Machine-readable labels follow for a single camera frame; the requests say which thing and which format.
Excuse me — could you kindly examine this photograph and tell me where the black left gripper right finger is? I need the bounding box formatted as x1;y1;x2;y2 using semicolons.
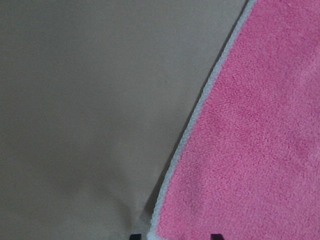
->
210;233;223;240

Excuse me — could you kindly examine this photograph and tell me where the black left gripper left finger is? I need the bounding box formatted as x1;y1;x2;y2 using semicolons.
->
129;233;142;240

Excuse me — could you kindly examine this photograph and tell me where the pink and grey towel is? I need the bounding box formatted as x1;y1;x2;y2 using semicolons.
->
147;0;320;240

